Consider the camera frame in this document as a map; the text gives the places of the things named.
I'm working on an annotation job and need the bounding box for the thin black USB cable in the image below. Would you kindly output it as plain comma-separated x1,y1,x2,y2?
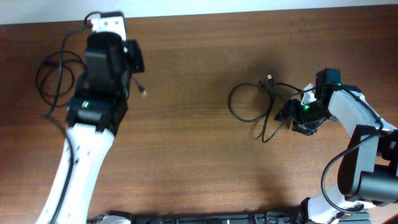
228,74,304,144

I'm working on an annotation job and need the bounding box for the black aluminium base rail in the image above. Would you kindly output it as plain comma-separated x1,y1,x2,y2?
86,205,371,224

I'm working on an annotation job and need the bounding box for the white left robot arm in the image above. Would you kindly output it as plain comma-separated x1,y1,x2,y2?
36,31,145,223

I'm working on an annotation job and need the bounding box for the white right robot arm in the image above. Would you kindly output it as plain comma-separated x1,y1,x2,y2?
275,68,397,223

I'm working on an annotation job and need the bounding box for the short black USB cable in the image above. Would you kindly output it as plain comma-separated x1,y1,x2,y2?
130,74,148,99

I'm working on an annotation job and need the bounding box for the thick black USB cable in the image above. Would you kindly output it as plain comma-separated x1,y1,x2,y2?
35,50,88,108

